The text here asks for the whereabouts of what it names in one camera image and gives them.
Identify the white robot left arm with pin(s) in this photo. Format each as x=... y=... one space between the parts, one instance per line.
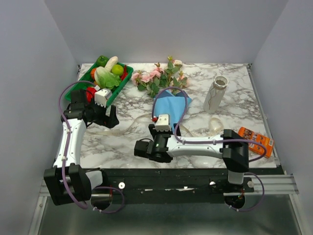
x=67 y=182

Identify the green bell pepper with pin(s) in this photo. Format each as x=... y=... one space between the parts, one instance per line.
x=102 y=61

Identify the red bell pepper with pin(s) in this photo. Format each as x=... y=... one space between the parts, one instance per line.
x=90 y=92

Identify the orange carrot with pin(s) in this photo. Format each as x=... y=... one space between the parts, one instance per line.
x=92 y=73

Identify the white ceramic vase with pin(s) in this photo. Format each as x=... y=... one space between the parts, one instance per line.
x=215 y=94

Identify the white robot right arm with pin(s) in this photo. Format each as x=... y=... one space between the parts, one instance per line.
x=228 y=146

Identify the light blue wrapping paper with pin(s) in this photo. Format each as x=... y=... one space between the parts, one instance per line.
x=174 y=106

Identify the white daikon radish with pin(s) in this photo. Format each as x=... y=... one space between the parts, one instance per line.
x=111 y=62

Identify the orange snack box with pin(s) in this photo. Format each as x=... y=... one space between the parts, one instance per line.
x=267 y=142

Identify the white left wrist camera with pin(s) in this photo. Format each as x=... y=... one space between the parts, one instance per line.
x=101 y=96

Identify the green lettuce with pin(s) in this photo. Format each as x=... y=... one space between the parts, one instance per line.
x=105 y=79

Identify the pink flower stem bunch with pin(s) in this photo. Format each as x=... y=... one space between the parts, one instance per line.
x=151 y=82

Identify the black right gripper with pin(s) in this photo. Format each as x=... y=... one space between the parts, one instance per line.
x=154 y=132

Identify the green plastic crate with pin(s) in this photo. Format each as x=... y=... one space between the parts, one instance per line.
x=86 y=70

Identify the pink rose stem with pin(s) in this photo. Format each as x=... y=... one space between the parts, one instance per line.
x=180 y=81

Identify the green lime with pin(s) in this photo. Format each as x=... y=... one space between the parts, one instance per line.
x=118 y=70

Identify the aluminium frame profile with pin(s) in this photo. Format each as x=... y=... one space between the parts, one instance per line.
x=273 y=185

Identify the dark blue wrapping paper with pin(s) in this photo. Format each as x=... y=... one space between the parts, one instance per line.
x=167 y=93

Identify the red chili pepper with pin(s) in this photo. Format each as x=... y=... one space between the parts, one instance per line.
x=125 y=73

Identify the cream gold-lettered ribbon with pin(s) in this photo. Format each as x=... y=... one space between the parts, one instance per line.
x=215 y=126

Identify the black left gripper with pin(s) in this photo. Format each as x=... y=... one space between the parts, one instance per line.
x=109 y=122

